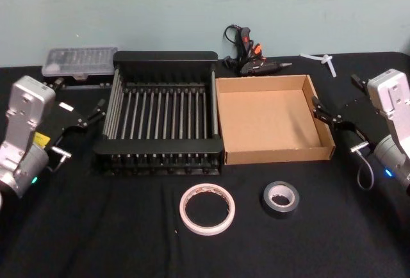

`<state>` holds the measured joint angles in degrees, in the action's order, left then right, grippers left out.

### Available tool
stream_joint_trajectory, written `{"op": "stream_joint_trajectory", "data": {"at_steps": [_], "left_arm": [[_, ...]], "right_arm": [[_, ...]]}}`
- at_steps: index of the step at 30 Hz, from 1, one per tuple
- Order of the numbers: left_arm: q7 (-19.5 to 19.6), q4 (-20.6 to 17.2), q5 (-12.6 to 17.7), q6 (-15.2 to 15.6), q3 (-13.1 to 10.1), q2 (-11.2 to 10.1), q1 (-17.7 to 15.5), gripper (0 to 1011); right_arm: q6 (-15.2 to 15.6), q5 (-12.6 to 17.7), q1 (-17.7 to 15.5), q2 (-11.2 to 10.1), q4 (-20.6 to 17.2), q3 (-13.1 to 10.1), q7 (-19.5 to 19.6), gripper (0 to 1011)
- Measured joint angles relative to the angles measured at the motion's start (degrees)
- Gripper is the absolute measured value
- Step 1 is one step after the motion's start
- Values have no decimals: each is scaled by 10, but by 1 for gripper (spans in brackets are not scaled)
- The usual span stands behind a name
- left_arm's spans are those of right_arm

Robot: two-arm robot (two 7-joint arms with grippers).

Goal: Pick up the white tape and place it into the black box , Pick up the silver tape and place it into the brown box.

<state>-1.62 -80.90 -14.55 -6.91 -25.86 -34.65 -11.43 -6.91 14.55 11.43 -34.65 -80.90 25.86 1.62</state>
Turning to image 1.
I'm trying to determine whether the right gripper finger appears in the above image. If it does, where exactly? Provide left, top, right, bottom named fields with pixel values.
left=350, top=72, right=369, bottom=95
left=311, top=95, right=345, bottom=130

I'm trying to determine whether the black corded tool, red switch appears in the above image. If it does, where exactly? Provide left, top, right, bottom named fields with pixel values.
left=222, top=24, right=293, bottom=77

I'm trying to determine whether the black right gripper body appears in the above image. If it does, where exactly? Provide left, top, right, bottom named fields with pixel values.
left=339, top=94, right=390, bottom=151

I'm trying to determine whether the shallow brown cardboard tray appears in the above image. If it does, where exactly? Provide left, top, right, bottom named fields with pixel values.
left=215, top=74, right=336, bottom=165

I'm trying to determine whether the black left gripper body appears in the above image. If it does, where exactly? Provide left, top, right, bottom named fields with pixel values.
left=34, top=98, right=90, bottom=151

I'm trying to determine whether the clear plastic case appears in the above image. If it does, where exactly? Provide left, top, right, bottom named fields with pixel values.
left=41, top=46, right=119, bottom=89

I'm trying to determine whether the black rack with steel bars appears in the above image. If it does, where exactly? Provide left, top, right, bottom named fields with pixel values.
left=92, top=50, right=224, bottom=176

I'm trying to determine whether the white three-armed plastic piece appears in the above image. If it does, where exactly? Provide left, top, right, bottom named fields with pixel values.
left=300, top=53, right=338, bottom=79

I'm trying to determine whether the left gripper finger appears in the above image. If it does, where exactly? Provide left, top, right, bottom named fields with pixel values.
left=44, top=78, right=67, bottom=92
left=76, top=98, right=107, bottom=129

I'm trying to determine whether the black table cloth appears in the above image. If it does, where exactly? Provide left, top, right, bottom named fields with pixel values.
left=0, top=50, right=410, bottom=278

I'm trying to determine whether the right gripper's thin grey cable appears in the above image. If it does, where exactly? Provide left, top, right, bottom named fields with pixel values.
left=350, top=141, right=376, bottom=191

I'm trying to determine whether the roll of white tape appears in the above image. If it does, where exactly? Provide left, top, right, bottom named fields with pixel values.
left=179, top=182, right=236, bottom=236

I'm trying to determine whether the pale blue-grey wall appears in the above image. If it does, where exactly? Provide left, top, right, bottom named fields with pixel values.
left=0, top=0, right=410, bottom=69

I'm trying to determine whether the roll of silver tape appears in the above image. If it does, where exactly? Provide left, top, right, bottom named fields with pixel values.
left=261, top=181, right=300, bottom=220

